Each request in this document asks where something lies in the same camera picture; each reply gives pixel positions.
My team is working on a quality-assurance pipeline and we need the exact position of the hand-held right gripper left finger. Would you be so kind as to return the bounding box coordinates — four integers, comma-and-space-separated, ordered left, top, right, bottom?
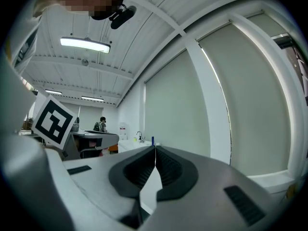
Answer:
45, 145, 157, 231

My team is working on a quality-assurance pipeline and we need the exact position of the white sink counter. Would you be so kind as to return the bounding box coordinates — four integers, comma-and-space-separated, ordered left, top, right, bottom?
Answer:
117, 139, 161, 154

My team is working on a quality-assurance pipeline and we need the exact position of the pale roller blind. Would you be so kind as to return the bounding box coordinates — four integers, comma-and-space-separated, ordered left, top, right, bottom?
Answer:
247, 13, 289, 38
198, 22, 291, 177
144, 49, 212, 159

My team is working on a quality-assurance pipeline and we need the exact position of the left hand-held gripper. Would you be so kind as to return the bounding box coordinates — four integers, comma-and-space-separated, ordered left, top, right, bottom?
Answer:
30, 91, 82, 161

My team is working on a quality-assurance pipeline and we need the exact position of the grey desk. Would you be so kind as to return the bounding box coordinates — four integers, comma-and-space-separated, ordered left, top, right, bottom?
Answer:
71, 129, 120, 159

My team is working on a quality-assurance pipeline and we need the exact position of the white window sill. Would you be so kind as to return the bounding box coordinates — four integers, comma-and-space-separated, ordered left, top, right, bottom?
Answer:
247, 169, 297, 195

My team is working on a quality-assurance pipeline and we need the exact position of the white dispenser with red label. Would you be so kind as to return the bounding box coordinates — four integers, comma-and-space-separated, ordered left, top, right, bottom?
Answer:
119, 122, 128, 141

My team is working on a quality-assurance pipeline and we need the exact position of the black head-mounted camera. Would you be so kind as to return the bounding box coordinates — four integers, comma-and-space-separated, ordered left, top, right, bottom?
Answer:
109, 4, 137, 30

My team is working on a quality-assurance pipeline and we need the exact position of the person's white shirt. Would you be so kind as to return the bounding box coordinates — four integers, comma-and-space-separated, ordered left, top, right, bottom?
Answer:
0, 6, 48, 139

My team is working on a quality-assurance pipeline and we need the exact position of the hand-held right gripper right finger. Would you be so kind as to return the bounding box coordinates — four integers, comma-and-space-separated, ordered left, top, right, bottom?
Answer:
141, 145, 299, 231

